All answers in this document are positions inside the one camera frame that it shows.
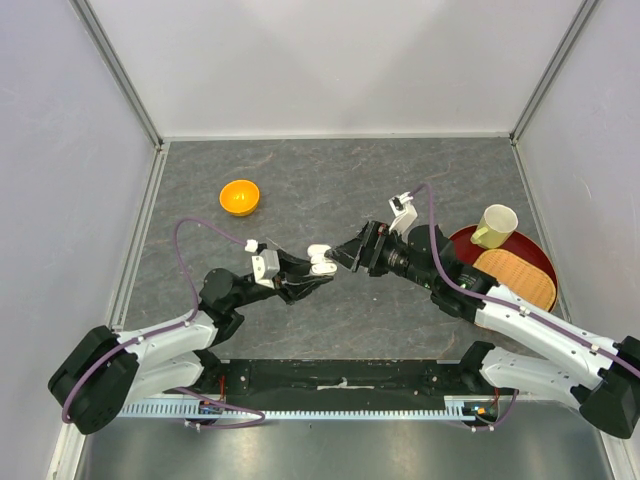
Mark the light blue cable duct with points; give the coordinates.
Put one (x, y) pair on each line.
(191, 409)

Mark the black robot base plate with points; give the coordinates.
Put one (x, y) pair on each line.
(342, 385)

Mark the aluminium frame rail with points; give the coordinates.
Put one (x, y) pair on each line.
(106, 50)

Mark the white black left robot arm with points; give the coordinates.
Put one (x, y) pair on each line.
(107, 371)

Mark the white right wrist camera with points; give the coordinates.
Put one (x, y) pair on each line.
(404, 212)

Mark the dark red round tray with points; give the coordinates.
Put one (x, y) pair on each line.
(517, 243)

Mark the orange plastic bowl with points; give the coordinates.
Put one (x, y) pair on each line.
(240, 197)

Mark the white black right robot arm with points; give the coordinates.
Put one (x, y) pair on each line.
(596, 375)

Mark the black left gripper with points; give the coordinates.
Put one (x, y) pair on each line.
(292, 282)

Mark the pale yellow mug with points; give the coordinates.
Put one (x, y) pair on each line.
(496, 225)

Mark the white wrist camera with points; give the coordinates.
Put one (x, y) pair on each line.
(404, 212)
(266, 266)

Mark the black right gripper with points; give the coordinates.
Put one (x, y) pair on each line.
(365, 250)

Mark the woven bamboo basket tray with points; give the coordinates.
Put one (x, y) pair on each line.
(523, 278)

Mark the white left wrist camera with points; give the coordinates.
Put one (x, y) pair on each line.
(266, 266)

